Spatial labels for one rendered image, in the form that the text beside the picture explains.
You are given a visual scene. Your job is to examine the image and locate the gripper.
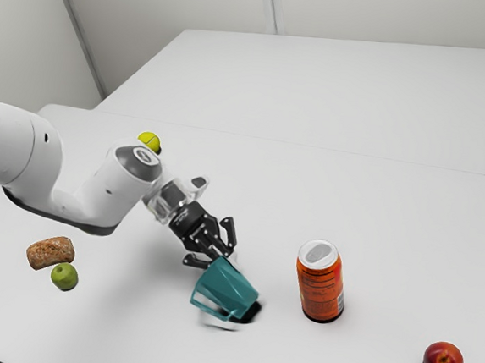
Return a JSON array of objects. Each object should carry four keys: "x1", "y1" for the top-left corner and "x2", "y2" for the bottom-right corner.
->
[{"x1": 165, "y1": 199, "x2": 241, "y2": 272}]

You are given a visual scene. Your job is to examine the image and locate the teal faceted mug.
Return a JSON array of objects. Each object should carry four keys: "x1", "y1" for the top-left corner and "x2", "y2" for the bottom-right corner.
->
[{"x1": 188, "y1": 253, "x2": 263, "y2": 325}]

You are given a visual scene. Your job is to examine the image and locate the orange drink can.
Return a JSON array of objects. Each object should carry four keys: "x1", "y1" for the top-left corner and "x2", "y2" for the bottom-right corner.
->
[{"x1": 290, "y1": 237, "x2": 351, "y2": 326}]

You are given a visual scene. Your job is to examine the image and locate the yellow tennis ball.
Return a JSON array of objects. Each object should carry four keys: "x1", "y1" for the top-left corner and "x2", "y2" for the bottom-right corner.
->
[{"x1": 135, "y1": 130, "x2": 163, "y2": 156}]

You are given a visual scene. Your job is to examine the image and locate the green apple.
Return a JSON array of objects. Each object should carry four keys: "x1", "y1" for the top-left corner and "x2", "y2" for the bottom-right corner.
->
[{"x1": 49, "y1": 261, "x2": 80, "y2": 293}]

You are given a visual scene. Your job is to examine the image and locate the brown bread loaf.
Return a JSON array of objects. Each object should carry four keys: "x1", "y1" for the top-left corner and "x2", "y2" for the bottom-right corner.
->
[{"x1": 24, "y1": 233, "x2": 78, "y2": 275}]

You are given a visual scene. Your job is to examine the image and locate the red apple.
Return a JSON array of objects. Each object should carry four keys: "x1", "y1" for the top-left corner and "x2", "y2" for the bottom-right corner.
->
[{"x1": 422, "y1": 339, "x2": 466, "y2": 363}]

